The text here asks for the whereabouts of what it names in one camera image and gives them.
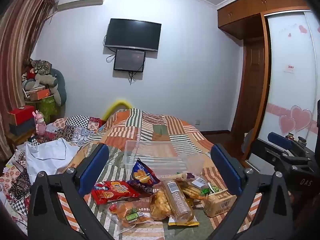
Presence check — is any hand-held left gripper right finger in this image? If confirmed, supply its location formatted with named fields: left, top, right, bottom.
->
left=210, top=144, right=295, bottom=240

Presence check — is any tan cracker packet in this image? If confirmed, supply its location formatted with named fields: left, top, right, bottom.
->
left=203, top=189, right=237, bottom=218

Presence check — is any red snack bag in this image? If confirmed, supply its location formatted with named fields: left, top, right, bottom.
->
left=91, top=180, right=139, bottom=205

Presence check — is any clear fried snack bag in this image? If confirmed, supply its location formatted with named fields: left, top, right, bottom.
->
left=149, top=190, right=173, bottom=221

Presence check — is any clear bread packet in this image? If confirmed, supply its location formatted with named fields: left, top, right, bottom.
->
left=108, top=201, right=153, bottom=234

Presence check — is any wooden door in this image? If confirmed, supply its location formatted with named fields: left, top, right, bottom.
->
left=231, top=37, right=266, bottom=135

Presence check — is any small green candy packet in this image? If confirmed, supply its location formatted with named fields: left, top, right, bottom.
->
left=207, top=182, right=221, bottom=194

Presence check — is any small black monitor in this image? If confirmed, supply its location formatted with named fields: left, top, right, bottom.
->
left=113, top=49, right=146, bottom=72

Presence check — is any floral checked blanket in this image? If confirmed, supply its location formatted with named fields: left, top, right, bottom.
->
left=0, top=115, right=103, bottom=230

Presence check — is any wooden wardrobe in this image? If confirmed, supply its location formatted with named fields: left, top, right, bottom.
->
left=217, top=0, right=320, bottom=160

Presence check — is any blue chip bag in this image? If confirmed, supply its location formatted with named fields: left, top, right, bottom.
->
left=127, top=158, right=160, bottom=194

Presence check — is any red gift box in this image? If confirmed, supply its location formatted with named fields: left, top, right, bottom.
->
left=7, top=105, right=35, bottom=126

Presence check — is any grey plush toy pile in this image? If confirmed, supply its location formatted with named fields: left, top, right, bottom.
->
left=22, top=59, right=67, bottom=106

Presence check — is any striped brown curtain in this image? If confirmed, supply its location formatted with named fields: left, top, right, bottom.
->
left=0, top=0, right=59, bottom=160

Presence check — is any wall-mounted black television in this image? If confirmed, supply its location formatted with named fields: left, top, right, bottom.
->
left=104, top=18, right=162, bottom=52

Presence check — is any clear green-edged snack packet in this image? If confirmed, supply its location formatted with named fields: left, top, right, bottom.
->
left=175, top=176, right=210, bottom=200

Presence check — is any white cloth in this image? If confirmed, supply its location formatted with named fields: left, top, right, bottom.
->
left=25, top=138, right=80, bottom=183

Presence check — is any dark grey box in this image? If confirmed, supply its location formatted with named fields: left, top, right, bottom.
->
left=9, top=119, right=37, bottom=136

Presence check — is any yellow curved cushion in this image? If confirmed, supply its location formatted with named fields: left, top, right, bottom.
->
left=102, top=99, right=130, bottom=120

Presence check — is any wooden nightstand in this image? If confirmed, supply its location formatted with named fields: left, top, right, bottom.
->
left=5, top=130, right=36, bottom=147

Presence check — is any pink plush toy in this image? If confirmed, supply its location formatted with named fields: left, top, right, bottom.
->
left=34, top=110, right=47, bottom=136

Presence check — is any clear plastic storage bin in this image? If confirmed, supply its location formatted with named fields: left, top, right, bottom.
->
left=122, top=140, right=203, bottom=180

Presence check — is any purple pastry packet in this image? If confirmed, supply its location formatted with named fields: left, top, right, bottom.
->
left=172, top=171, right=200, bottom=183

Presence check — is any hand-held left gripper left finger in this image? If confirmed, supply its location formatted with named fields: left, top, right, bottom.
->
left=27, top=143, right=113, bottom=240

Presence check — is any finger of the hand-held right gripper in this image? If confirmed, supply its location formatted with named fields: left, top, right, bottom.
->
left=267, top=131, right=308, bottom=153
left=250, top=139, right=313, bottom=167

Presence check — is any orange cardboard box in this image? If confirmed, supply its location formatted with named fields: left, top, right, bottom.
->
left=27, top=88, right=50, bottom=101

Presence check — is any orange patchwork quilt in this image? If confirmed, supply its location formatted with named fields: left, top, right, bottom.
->
left=57, top=109, right=263, bottom=240

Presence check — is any green cardboard box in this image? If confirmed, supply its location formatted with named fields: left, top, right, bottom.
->
left=37, top=95, right=60, bottom=123

